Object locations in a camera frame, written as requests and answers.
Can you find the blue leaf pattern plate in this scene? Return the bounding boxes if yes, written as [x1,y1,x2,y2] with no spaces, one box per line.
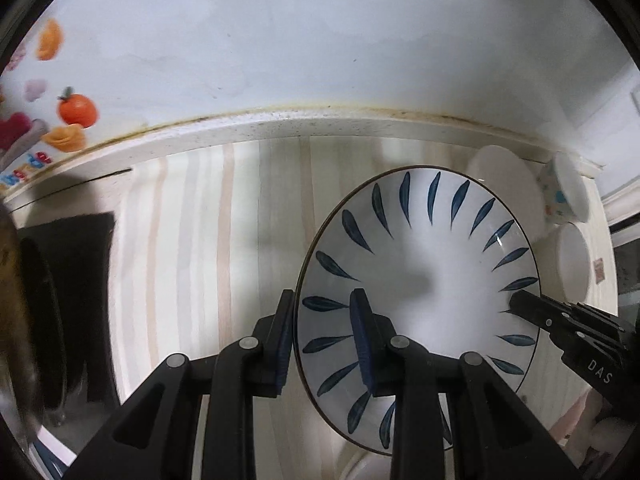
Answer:
[295,165,542,457]

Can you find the striped counter mat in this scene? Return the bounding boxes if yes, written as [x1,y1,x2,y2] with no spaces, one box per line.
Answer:
[112,137,601,480]

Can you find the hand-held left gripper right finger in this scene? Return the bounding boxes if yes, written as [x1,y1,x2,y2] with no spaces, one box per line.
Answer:
[348,287,583,480]

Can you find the colourful festive wall stickers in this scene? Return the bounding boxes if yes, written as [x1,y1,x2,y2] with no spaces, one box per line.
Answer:
[0,17,99,196]

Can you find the dotted white bowl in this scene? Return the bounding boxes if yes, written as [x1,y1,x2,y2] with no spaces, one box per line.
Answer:
[536,152,591,225]

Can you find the black gas cooktop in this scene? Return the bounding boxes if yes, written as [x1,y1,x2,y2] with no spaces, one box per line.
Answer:
[15,212,121,411]

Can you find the plain white bowl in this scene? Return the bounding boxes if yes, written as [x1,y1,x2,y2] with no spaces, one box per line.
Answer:
[542,222,593,301]

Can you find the glass sliding door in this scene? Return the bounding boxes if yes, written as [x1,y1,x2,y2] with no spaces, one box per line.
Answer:
[612,230,640,311]

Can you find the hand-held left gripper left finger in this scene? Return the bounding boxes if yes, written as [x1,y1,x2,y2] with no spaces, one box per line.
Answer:
[65,288,296,480]

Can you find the white door frame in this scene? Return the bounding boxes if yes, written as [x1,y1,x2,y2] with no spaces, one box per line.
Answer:
[560,60,640,233]

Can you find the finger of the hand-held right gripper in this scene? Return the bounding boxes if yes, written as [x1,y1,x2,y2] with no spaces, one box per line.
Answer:
[507,289,626,361]

